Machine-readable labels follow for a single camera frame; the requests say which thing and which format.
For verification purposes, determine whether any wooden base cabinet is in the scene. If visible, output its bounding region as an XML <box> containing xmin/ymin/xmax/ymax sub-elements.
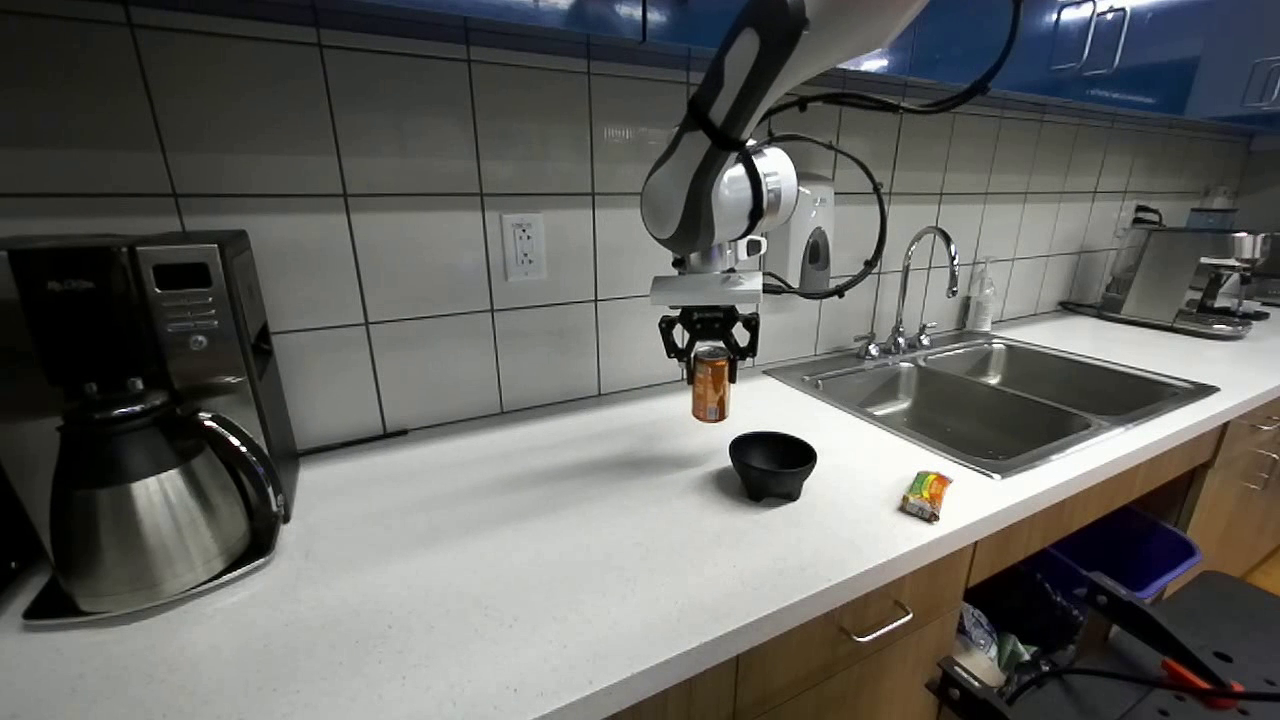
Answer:
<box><xmin>1178</xmin><ymin>397</ymin><xmax>1280</xmax><ymax>581</ymax></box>

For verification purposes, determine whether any steel coffee carafe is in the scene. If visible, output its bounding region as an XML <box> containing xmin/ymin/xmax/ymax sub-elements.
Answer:
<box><xmin>46</xmin><ymin>392</ymin><xmax>289</xmax><ymax>621</ymax></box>

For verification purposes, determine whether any black bowl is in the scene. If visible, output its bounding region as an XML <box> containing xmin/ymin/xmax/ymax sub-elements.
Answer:
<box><xmin>724</xmin><ymin>428</ymin><xmax>818</xmax><ymax>510</ymax></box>

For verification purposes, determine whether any silver espresso machine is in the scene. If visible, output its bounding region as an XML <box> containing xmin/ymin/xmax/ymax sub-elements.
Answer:
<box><xmin>1094</xmin><ymin>201</ymin><xmax>1280</xmax><ymax>346</ymax></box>

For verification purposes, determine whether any orange soda can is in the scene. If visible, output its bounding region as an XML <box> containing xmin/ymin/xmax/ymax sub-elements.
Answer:
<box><xmin>687</xmin><ymin>350</ymin><xmax>741</xmax><ymax>428</ymax></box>

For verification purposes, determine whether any orange green snack packet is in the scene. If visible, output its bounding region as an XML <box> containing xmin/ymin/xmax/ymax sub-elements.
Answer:
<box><xmin>894</xmin><ymin>470</ymin><xmax>955</xmax><ymax>525</ymax></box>

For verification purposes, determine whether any white wall soap dispenser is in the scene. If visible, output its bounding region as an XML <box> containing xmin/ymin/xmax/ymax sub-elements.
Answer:
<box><xmin>783</xmin><ymin>182</ymin><xmax>844</xmax><ymax>302</ymax></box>

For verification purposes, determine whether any white wall outlet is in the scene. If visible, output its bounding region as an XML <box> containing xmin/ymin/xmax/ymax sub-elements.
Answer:
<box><xmin>501</xmin><ymin>213</ymin><xmax>550</xmax><ymax>287</ymax></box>

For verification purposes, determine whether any silver cabinet handle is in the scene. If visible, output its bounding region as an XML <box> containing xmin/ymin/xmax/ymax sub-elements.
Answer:
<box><xmin>1070</xmin><ymin>0</ymin><xmax>1112</xmax><ymax>71</ymax></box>
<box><xmin>1101</xmin><ymin>0</ymin><xmax>1140</xmax><ymax>82</ymax></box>

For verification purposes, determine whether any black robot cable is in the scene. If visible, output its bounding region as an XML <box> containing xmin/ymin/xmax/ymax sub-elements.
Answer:
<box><xmin>755</xmin><ymin>0</ymin><xmax>1033</xmax><ymax>305</ymax></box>

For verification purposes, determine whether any blue plastic bin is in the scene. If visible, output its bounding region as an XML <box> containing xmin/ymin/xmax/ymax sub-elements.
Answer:
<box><xmin>1048</xmin><ymin>510</ymin><xmax>1205</xmax><ymax>612</ymax></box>

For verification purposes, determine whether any wooden drawer front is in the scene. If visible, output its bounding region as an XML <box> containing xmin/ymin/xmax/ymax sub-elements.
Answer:
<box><xmin>726</xmin><ymin>550</ymin><xmax>974</xmax><ymax>720</ymax></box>

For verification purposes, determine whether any chrome faucet spout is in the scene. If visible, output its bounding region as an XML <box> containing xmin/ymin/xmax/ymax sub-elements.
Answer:
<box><xmin>887</xmin><ymin>220</ymin><xmax>965</xmax><ymax>358</ymax></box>

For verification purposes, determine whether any steel double sink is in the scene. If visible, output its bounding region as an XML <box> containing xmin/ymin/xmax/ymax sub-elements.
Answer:
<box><xmin>771</xmin><ymin>333</ymin><xmax>1225</xmax><ymax>479</ymax></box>

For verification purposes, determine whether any silver drawer handle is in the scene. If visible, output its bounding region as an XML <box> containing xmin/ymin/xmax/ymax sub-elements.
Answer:
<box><xmin>844</xmin><ymin>599</ymin><xmax>922</xmax><ymax>651</ymax></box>

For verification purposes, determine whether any clear soap bottle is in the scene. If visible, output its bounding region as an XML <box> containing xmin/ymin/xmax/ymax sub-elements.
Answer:
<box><xmin>960</xmin><ymin>273</ymin><xmax>1000</xmax><ymax>339</ymax></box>

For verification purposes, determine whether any blue cabinet door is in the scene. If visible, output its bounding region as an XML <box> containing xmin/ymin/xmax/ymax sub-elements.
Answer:
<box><xmin>1063</xmin><ymin>0</ymin><xmax>1280</xmax><ymax>127</ymax></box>
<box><xmin>853</xmin><ymin>0</ymin><xmax>1112</xmax><ymax>102</ymax></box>

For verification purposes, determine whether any black coffee maker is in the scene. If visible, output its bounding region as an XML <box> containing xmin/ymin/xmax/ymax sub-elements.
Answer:
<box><xmin>0</xmin><ymin>227</ymin><xmax>305</xmax><ymax>625</ymax></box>

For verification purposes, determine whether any black equipment stand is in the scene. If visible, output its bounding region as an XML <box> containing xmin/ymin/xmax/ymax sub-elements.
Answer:
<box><xmin>928</xmin><ymin>555</ymin><xmax>1280</xmax><ymax>720</ymax></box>

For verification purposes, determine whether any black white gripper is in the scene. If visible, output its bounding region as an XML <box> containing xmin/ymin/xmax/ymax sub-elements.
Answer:
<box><xmin>646</xmin><ymin>270</ymin><xmax>769</xmax><ymax>368</ymax></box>

